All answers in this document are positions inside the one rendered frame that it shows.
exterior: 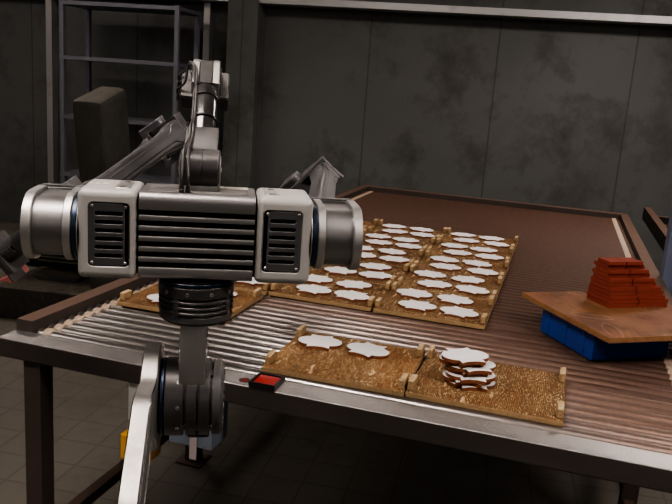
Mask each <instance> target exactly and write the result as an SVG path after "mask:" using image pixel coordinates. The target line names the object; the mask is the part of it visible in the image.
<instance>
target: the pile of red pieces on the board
mask: <svg viewBox="0 0 672 504"><path fill-rule="evenodd" d="M594 264H596V268H593V269H592V271H593V275H591V279H592V280H591V282H590V283H589V288H588V291H587V294H588V295H587V298H588V299H590V300H592V301H594V302H596V303H598V304H601V305H603V306H605V307H607V308H634V307H667V303H668V301H669V299H667V298H665V295H663V293H664V291H662V290H661V287H660V286H657V285H656V283H657V282H655V279H654V278H652V277H650V273H649V270H647V269H644V265H643V261H640V260H637V259H634V258H631V257H616V258H614V257H599V258H598V260H594Z"/></svg>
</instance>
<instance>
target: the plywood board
mask: <svg viewBox="0 0 672 504"><path fill-rule="evenodd" d="M587 295H588V294H587V291H564V292H522V297H523V298H525V299H527V300H529V301H530V302H532V303H534V304H536V305H538V306H540V307H542V308H543V309H545V310H547V311H549V312H551V313H553V314H555V315H556V316H558V317H560V318H562V319H564V320H566V321H568V322H570V323H571V324H573V325H575V326H577V327H579V328H581V329H583V330H584V331H586V332H588V333H590V334H592V335H594V336H596V337H597V338H599V339H601V340H603V341H605V342H607V343H633V342H657V341H672V305H670V304H668V303H667V307H634V308H607V307H605V306H603V305H601V304H598V303H596V302H594V301H592V300H590V299H588V298H587Z"/></svg>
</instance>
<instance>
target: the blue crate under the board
mask: <svg viewBox="0 0 672 504"><path fill-rule="evenodd" d="M540 330H541V331H542V332H544V333H545V334H547V335H549V336H550V337H552V338H554V339H555V340H557V341H559V342H560V343H562V344H564V345H565V346H567V347H569V348H571V349H572V350H574V351H576V352H577V353H579V354H581V355H582V356H584V357H586V358H587V359H589V360H591V361H594V360H614V359H635V358H655V357H666V356H667V351H668V346H669V341H657V342H633V343H607V342H605V341H603V340H601V339H599V338H597V337H596V336H594V335H592V334H590V333H588V332H586V331H584V330H583V329H581V328H579V327H577V326H575V325H573V324H571V323H570V322H568V321H566V320H564V319H562V318H560V317H558V316H556V315H555V314H553V313H551V312H549V311H547V310H545V309H543V314H542V321H541V329H540Z"/></svg>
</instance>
